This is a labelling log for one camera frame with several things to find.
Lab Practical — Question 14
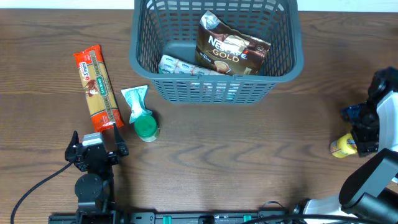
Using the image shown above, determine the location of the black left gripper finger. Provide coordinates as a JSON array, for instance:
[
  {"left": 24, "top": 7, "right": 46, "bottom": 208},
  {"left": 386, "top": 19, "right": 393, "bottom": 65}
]
[
  {"left": 70, "top": 131, "right": 80, "bottom": 148},
  {"left": 113, "top": 123, "right": 126, "bottom": 152}
]

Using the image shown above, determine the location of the green lidded jar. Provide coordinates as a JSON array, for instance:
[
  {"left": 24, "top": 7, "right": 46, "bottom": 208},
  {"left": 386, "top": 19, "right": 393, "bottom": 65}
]
[{"left": 134, "top": 115, "right": 160, "bottom": 142}]

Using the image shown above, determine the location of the yellow Mentos bottle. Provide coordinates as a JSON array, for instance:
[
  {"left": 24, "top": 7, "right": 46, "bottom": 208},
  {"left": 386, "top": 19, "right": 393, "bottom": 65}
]
[{"left": 330, "top": 133, "right": 358, "bottom": 158}]

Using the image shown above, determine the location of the mint green pouch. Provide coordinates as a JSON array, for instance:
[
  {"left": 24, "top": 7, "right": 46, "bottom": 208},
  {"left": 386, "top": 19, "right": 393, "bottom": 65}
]
[{"left": 121, "top": 85, "right": 152, "bottom": 124}]

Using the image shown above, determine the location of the tissue pack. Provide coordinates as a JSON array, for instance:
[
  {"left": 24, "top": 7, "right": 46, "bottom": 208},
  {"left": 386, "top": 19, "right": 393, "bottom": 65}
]
[{"left": 159, "top": 55, "right": 224, "bottom": 76}]

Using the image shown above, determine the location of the brown Nescafe Gold bag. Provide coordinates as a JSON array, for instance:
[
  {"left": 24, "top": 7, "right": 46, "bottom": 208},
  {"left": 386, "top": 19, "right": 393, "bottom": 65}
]
[{"left": 195, "top": 11, "right": 271, "bottom": 76}]

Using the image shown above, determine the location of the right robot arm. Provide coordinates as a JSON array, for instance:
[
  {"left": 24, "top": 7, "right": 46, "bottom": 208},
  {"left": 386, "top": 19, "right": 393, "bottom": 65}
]
[{"left": 293, "top": 67, "right": 397, "bottom": 223}]

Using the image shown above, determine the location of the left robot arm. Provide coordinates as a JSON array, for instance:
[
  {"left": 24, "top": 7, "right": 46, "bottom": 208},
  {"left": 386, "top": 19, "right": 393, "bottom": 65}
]
[{"left": 65, "top": 123, "right": 129, "bottom": 223}]

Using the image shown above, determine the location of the red spaghetti packet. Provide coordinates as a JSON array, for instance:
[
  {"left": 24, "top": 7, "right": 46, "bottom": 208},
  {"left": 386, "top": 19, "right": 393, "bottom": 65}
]
[{"left": 73, "top": 45, "right": 124, "bottom": 133}]

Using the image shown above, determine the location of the grey plastic mesh basket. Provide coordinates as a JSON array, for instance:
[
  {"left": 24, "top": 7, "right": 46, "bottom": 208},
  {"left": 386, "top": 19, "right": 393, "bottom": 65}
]
[{"left": 129, "top": 0, "right": 304, "bottom": 105}]

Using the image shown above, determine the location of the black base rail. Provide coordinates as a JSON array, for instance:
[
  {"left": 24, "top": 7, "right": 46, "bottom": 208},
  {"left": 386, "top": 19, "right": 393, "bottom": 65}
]
[{"left": 48, "top": 208, "right": 289, "bottom": 224}]

